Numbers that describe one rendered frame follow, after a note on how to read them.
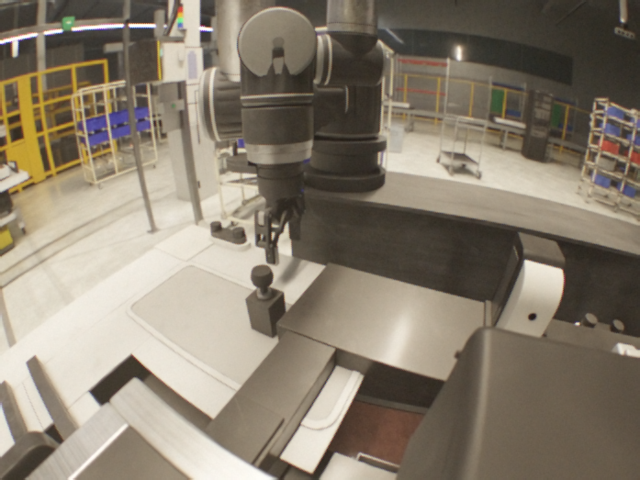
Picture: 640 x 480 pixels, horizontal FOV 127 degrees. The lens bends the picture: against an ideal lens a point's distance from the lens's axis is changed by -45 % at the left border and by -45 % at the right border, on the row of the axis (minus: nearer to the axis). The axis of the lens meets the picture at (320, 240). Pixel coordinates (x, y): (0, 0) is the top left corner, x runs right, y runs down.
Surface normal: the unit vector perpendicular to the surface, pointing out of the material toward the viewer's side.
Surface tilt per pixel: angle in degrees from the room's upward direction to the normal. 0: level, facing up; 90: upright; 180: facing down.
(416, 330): 0
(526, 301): 83
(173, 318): 0
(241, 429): 0
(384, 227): 90
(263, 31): 90
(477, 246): 90
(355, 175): 23
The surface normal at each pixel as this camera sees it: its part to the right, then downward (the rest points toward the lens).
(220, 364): 0.00, -0.87
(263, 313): -0.44, 0.44
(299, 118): 0.64, 0.38
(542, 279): -0.28, -0.40
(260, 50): 0.18, 0.48
